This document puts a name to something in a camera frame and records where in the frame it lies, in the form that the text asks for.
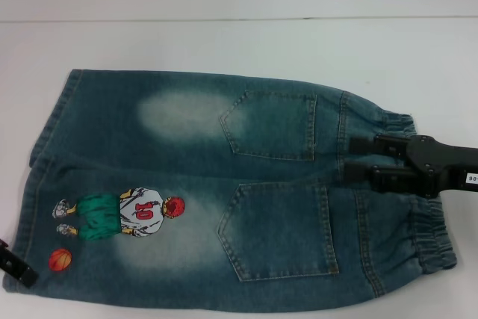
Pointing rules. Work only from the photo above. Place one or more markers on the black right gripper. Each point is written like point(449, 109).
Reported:
point(448, 166)

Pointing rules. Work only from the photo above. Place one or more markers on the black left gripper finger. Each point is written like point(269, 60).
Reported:
point(24, 277)

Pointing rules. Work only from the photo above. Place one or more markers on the blue denim shorts with print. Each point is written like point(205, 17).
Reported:
point(261, 139)

